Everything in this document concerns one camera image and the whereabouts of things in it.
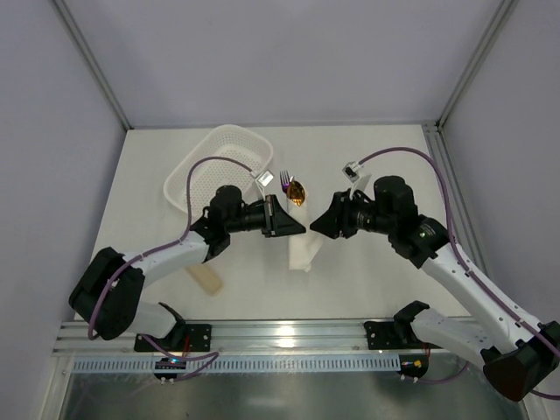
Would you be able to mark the left aluminium corner post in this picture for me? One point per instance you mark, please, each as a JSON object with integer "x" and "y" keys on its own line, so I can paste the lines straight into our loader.
{"x": 66, "y": 17}

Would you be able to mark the gold ornate spoon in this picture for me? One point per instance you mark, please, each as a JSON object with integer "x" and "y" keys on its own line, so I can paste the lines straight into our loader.
{"x": 296, "y": 193}

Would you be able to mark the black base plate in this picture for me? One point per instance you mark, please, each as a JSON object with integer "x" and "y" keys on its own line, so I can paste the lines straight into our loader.
{"x": 390, "y": 335}
{"x": 184, "y": 337}

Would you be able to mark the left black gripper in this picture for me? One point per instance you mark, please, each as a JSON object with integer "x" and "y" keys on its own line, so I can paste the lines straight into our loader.
{"x": 268, "y": 216}

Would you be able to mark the right black controller board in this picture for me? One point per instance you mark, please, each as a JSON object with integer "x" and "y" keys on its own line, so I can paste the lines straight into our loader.
{"x": 413, "y": 370}

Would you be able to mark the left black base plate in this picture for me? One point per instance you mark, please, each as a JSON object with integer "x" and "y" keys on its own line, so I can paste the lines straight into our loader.
{"x": 184, "y": 337}

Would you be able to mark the aluminium rail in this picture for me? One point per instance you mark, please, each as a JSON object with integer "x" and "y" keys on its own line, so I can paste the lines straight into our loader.
{"x": 463, "y": 226}
{"x": 230, "y": 336}

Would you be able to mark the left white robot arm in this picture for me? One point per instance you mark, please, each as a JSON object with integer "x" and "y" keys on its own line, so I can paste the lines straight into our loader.
{"x": 108, "y": 294}

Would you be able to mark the beige wooden cutlery tray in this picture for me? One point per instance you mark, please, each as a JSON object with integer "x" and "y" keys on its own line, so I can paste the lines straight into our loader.
{"x": 206, "y": 278}

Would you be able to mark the right aluminium corner post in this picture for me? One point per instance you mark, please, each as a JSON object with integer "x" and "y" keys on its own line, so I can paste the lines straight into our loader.
{"x": 480, "y": 53}

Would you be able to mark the aluminium corner post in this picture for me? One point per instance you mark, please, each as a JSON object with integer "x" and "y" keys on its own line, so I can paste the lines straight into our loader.
{"x": 480, "y": 53}
{"x": 66, "y": 17}

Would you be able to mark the white perforated plastic basket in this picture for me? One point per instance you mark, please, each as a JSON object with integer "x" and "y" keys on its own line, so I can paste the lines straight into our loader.
{"x": 203, "y": 170}

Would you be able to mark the left black controller board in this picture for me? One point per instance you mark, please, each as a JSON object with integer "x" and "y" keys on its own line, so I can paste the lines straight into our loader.
{"x": 169, "y": 370}

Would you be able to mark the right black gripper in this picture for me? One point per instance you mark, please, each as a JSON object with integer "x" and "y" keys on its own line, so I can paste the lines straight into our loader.
{"x": 346, "y": 214}

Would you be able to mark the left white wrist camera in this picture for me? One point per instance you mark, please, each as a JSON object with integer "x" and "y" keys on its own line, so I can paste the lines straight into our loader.
{"x": 262, "y": 180}

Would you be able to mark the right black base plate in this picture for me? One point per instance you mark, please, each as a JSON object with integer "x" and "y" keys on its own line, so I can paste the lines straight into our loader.
{"x": 390, "y": 335}

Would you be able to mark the aluminium front rail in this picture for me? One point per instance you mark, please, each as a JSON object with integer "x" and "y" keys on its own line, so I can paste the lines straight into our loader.
{"x": 230, "y": 336}

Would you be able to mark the right side aluminium rail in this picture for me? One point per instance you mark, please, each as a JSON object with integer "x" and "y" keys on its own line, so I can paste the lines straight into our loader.
{"x": 463, "y": 226}

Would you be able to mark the slotted grey cable duct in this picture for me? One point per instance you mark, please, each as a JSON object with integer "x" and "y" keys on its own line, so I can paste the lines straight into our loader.
{"x": 246, "y": 364}

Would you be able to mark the white paper napkin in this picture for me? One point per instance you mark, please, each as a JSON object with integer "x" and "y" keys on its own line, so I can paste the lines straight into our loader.
{"x": 302, "y": 248}

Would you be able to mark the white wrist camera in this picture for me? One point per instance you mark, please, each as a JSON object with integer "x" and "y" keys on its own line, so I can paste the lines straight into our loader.
{"x": 262, "y": 180}
{"x": 358, "y": 176}

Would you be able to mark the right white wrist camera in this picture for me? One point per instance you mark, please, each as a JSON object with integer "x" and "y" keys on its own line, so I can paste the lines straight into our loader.
{"x": 358, "y": 176}

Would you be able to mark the black controller board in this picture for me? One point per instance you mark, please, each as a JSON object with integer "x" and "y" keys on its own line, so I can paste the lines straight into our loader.
{"x": 169, "y": 370}
{"x": 413, "y": 370}

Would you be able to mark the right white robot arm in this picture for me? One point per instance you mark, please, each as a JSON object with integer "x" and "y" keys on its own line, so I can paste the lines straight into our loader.
{"x": 514, "y": 349}

